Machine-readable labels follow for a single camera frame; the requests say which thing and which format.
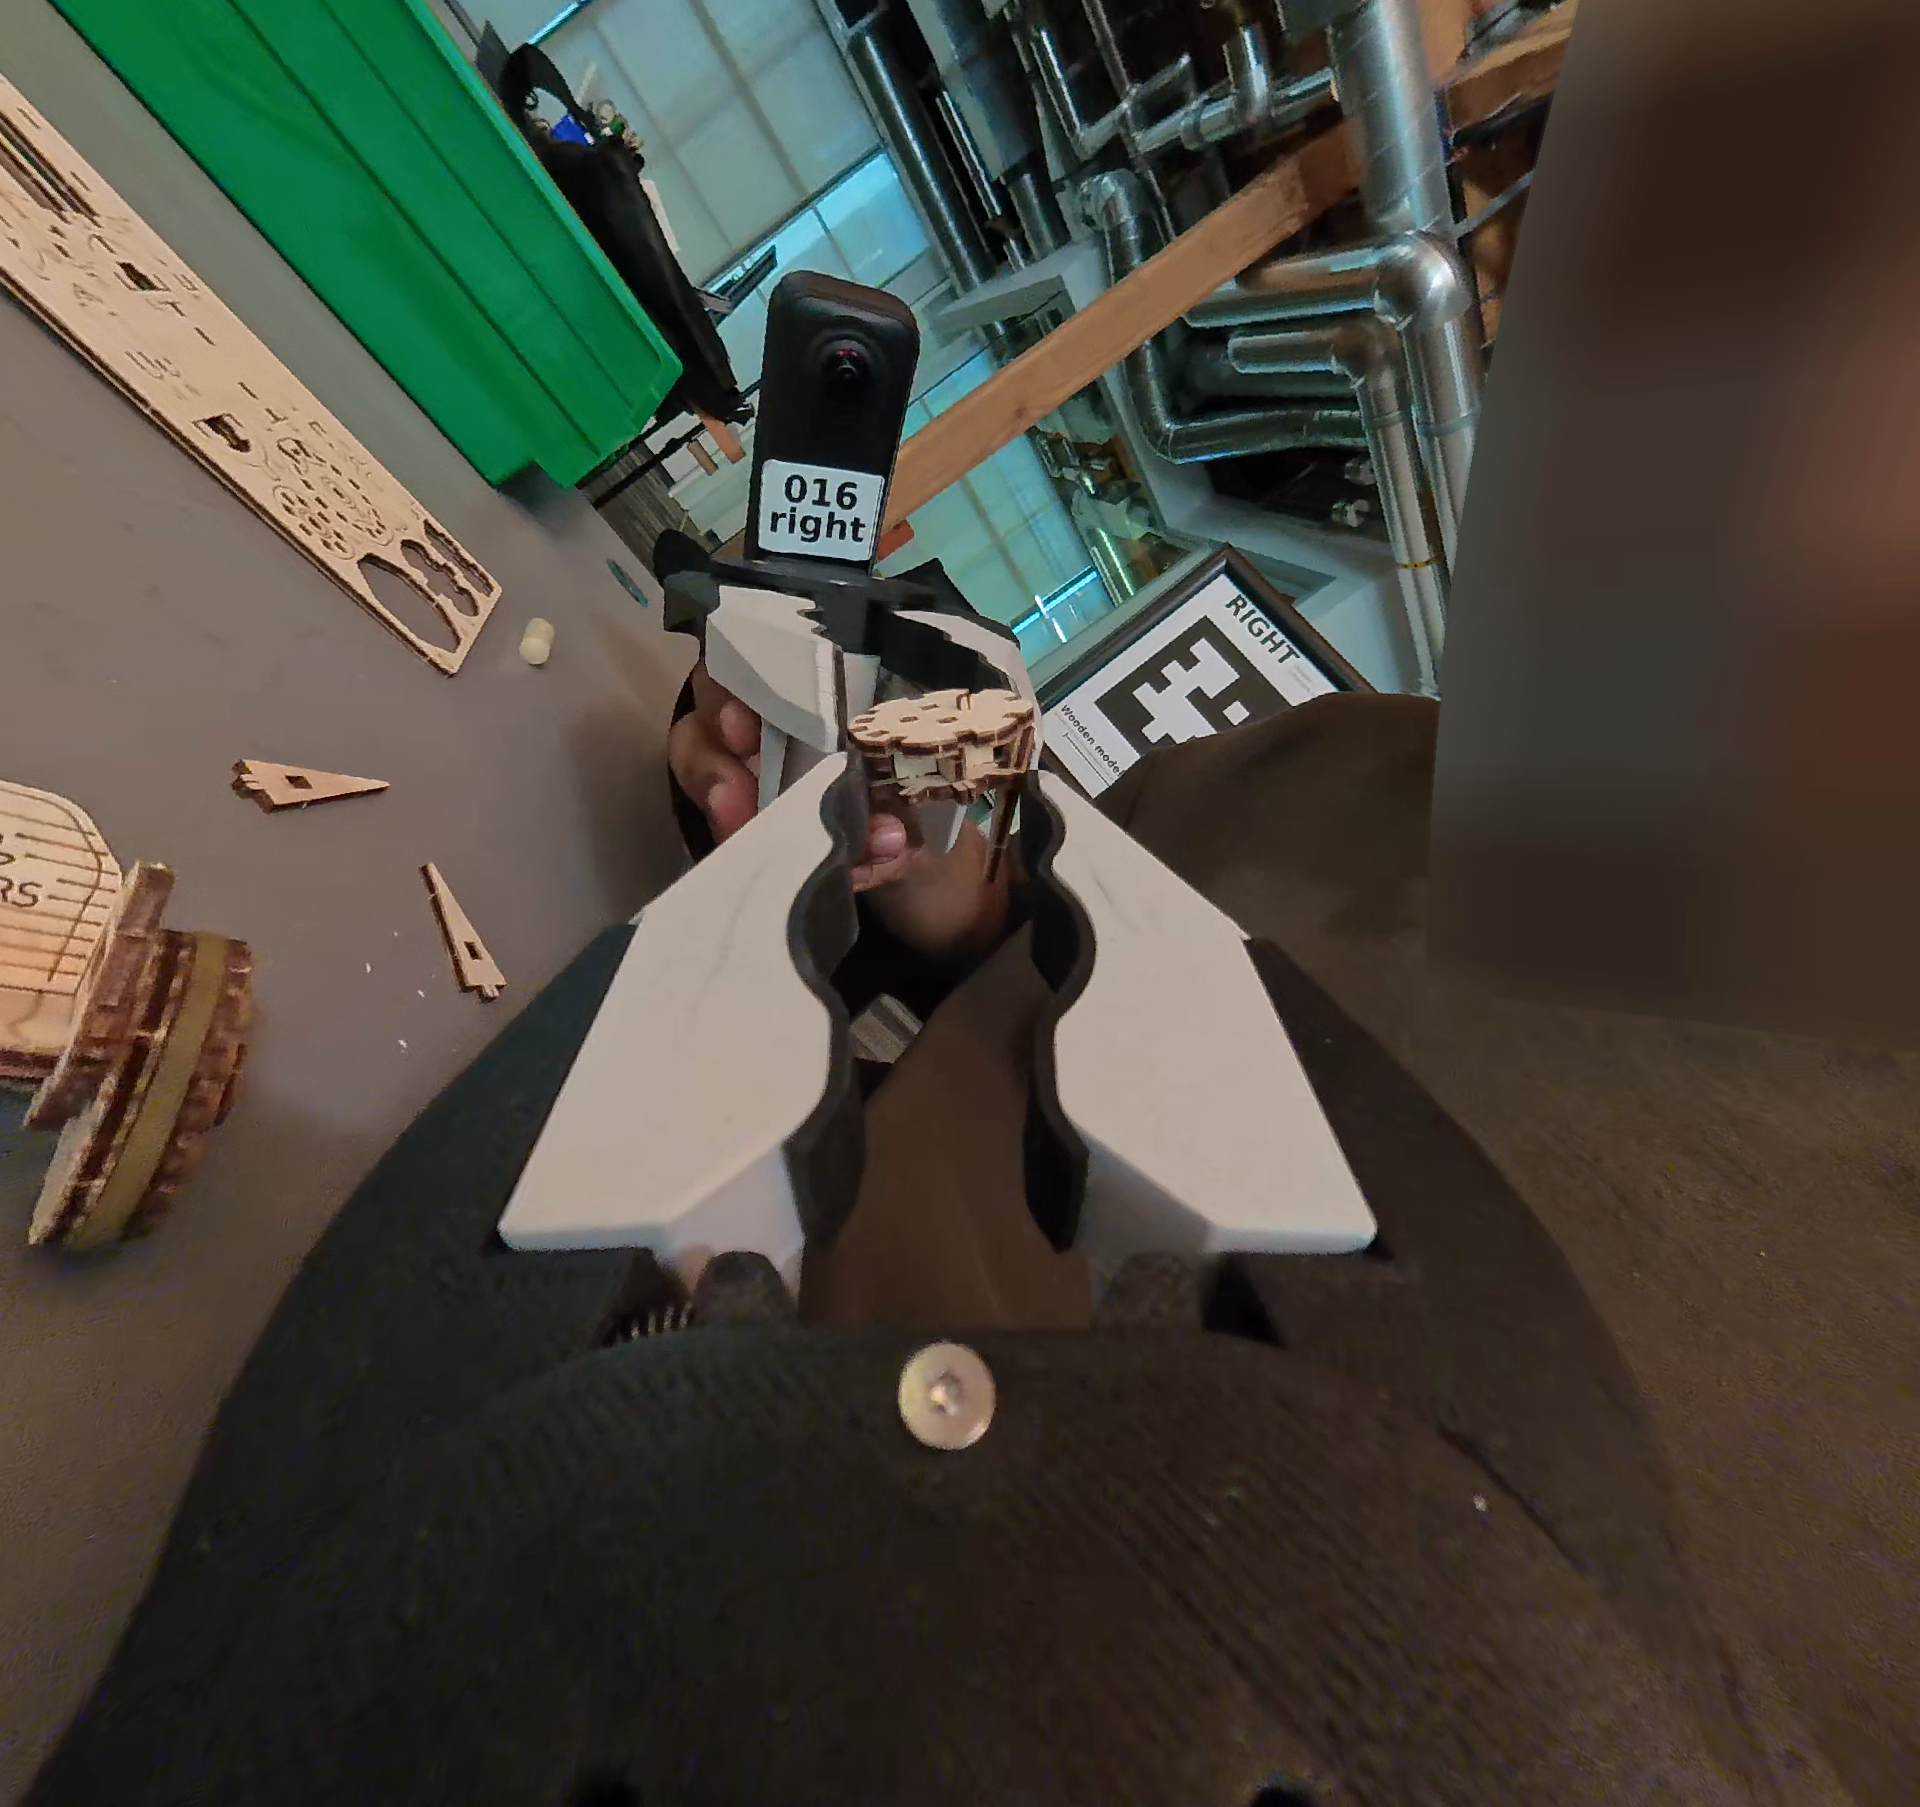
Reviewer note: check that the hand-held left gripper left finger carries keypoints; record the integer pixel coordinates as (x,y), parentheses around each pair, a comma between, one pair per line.
(675,1073)

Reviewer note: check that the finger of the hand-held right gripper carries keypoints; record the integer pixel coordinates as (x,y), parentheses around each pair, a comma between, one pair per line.
(773,675)
(983,654)

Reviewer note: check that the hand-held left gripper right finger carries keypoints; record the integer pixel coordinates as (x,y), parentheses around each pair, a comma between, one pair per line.
(1201,1086)

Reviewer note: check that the small wooden gear assembly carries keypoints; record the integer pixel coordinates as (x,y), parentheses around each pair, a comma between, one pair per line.
(939,729)

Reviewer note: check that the grey desk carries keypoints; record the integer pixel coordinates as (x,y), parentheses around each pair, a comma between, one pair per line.
(226,666)

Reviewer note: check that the person's right hand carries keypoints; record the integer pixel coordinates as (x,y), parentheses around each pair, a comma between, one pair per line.
(721,778)

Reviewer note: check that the framed marker sign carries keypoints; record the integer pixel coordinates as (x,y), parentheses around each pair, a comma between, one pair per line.
(1185,682)

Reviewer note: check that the small white peg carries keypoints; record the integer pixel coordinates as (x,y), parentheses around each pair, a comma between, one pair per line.
(536,641)

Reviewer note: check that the wooden arrow-shaped piece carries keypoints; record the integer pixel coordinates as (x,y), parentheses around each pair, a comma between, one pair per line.
(459,929)
(301,782)

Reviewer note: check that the black bag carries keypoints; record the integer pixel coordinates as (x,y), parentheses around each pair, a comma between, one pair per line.
(616,217)

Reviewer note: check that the wooden ceiling beam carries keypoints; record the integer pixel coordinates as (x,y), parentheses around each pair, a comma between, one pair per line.
(1201,245)

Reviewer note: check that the green plastic bin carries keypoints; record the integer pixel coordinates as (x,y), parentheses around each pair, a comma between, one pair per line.
(376,187)

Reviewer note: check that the silver ventilation ducts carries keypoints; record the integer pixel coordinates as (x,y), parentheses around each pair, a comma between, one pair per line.
(1397,306)

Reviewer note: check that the long laser-cut plywood sheet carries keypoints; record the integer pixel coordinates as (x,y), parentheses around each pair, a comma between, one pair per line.
(255,446)

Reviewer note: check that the wooden model cart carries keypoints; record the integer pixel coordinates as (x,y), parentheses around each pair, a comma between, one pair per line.
(91,966)

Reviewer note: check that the glass window wall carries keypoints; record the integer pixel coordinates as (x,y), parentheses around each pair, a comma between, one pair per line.
(675,52)

